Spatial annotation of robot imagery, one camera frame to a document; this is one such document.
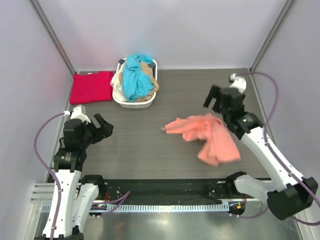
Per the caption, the salmon pink t-shirt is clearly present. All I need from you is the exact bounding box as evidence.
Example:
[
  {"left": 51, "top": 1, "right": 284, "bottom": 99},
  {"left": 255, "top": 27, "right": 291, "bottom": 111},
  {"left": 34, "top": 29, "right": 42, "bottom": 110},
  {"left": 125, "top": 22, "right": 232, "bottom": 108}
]
[{"left": 162, "top": 113, "right": 241, "bottom": 166}]

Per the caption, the aluminium corner post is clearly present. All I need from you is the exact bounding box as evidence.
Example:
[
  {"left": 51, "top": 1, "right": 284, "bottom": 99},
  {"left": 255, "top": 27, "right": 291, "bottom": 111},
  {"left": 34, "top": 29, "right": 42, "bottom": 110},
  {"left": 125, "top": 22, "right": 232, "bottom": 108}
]
[
  {"left": 249, "top": 0, "right": 296, "bottom": 72},
  {"left": 29, "top": 0, "right": 76, "bottom": 75}
]

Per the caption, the right aluminium corner post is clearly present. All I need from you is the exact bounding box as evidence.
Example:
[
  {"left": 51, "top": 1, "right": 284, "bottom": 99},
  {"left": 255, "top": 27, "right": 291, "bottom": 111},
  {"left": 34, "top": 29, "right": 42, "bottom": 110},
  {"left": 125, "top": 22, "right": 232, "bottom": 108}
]
[{"left": 249, "top": 0, "right": 296, "bottom": 72}]

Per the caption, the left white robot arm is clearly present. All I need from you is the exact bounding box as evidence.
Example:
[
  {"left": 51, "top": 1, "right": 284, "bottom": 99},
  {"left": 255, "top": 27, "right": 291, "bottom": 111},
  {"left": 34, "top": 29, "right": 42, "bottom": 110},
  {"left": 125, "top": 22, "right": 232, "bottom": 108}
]
[{"left": 39, "top": 113, "right": 114, "bottom": 240}]

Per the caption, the white t-shirt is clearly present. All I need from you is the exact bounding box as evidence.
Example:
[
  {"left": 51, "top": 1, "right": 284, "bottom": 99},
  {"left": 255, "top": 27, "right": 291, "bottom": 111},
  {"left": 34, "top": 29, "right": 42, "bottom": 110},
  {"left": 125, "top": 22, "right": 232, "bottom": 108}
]
[{"left": 110, "top": 63, "right": 128, "bottom": 102}]

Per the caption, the folded red t-shirt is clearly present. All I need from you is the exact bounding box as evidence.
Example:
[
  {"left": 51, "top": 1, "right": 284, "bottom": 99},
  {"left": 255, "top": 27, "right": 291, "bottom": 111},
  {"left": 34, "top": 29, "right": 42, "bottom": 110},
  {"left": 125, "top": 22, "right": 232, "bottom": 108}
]
[{"left": 69, "top": 71, "right": 114, "bottom": 105}]

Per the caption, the left aluminium corner post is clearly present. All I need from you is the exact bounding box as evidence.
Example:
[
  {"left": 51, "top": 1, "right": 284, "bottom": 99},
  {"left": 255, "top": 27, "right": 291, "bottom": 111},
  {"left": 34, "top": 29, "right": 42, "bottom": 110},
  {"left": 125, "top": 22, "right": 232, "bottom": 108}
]
[{"left": 29, "top": 0, "right": 76, "bottom": 75}]

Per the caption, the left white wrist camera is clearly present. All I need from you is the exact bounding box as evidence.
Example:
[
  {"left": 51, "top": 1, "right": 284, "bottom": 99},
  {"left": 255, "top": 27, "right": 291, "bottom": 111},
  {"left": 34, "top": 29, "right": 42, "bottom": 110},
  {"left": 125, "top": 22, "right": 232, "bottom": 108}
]
[{"left": 63, "top": 104, "right": 91, "bottom": 123}]

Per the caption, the aluminium frame rail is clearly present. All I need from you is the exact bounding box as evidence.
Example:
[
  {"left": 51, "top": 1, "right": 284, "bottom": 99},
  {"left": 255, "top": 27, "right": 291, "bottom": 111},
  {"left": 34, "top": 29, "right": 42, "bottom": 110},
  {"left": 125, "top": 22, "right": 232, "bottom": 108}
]
[{"left": 29, "top": 181, "right": 81, "bottom": 204}]

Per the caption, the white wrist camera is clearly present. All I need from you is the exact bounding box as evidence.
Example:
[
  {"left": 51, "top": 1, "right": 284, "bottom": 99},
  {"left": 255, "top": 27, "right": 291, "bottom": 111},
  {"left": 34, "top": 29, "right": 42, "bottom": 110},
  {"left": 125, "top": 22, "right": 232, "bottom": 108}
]
[
  {"left": 63, "top": 104, "right": 91, "bottom": 123},
  {"left": 229, "top": 73, "right": 247, "bottom": 94}
]

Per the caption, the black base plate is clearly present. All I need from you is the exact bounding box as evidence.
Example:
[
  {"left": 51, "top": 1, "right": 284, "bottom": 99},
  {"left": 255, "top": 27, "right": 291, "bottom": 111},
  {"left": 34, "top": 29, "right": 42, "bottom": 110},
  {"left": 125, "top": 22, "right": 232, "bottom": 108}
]
[{"left": 103, "top": 178, "right": 248, "bottom": 200}]

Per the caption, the white perforated laundry basket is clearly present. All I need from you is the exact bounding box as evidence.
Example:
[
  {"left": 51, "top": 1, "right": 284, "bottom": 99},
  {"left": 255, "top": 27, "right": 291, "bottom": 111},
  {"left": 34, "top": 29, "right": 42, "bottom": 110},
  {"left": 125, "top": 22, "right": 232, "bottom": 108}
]
[{"left": 112, "top": 58, "right": 158, "bottom": 109}]

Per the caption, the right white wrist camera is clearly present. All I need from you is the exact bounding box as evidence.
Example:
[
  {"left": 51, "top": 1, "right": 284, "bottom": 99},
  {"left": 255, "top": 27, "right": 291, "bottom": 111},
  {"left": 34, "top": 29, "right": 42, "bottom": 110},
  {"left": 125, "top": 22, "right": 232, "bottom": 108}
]
[{"left": 229, "top": 73, "right": 247, "bottom": 94}]

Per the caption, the white slotted cable duct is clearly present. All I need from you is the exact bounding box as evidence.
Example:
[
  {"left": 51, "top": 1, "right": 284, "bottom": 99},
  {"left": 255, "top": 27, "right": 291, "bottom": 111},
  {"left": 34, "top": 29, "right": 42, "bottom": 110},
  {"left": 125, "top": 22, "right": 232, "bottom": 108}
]
[{"left": 42, "top": 202, "right": 230, "bottom": 214}]

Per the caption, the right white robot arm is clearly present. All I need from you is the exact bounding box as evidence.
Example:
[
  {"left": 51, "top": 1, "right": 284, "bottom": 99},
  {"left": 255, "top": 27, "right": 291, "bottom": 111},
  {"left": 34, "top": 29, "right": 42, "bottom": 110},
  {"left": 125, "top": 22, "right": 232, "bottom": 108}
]
[{"left": 203, "top": 85, "right": 320, "bottom": 220}]

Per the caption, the turquoise blue t-shirt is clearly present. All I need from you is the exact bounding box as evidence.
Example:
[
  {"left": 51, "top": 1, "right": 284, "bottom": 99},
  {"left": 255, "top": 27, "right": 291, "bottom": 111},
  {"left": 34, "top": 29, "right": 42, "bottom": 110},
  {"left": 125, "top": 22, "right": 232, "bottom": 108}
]
[{"left": 122, "top": 53, "right": 154, "bottom": 102}]

